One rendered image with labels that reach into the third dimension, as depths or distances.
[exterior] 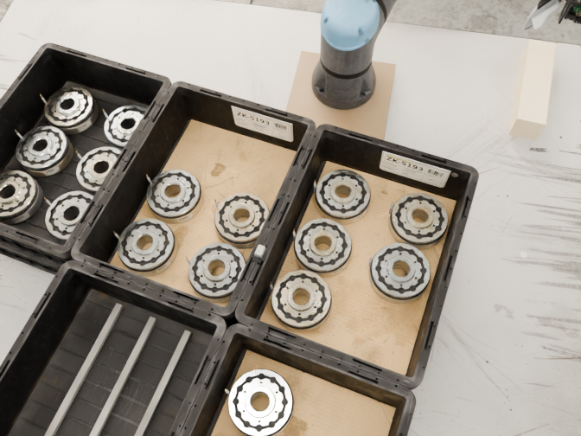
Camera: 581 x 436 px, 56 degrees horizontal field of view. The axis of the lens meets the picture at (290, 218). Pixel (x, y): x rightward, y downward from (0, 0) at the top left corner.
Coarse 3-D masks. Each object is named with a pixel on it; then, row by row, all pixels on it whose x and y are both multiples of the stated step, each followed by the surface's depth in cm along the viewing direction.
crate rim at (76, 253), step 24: (168, 96) 104; (216, 96) 103; (288, 120) 101; (312, 120) 100; (120, 168) 97; (96, 216) 94; (264, 240) 90; (96, 264) 89; (168, 288) 87; (240, 288) 86; (216, 312) 85
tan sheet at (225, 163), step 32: (192, 128) 113; (192, 160) 109; (224, 160) 109; (256, 160) 108; (288, 160) 108; (224, 192) 106; (256, 192) 105; (192, 224) 103; (192, 256) 100; (192, 288) 97
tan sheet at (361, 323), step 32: (384, 192) 104; (416, 192) 104; (352, 224) 101; (384, 224) 101; (448, 224) 101; (288, 256) 99; (352, 256) 99; (352, 288) 96; (352, 320) 93; (384, 320) 93; (416, 320) 93; (352, 352) 91; (384, 352) 91
